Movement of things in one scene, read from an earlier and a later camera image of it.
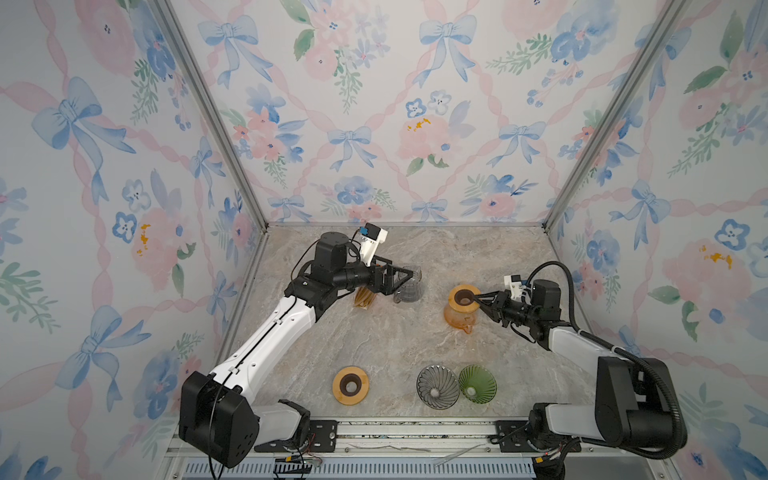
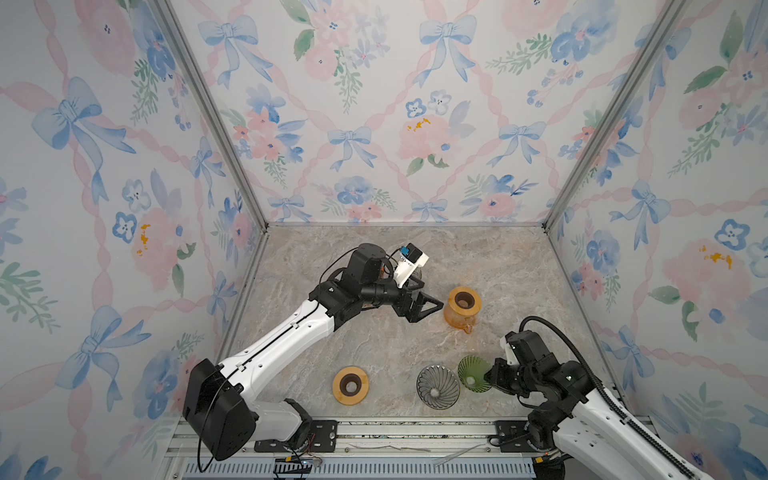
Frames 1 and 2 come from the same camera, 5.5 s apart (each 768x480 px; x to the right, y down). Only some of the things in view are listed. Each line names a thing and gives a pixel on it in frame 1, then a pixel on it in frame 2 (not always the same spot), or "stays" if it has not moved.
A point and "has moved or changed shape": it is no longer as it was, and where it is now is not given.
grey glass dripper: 438,387 stays
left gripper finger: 388,289 -> 414,318
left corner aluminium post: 185,52 stays
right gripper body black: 515,312 -> 512,378
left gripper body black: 368,278 -> 399,303
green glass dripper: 478,383 has moved or changed shape
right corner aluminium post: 660,26 stays
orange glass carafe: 458,320 stays
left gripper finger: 395,269 -> 422,299
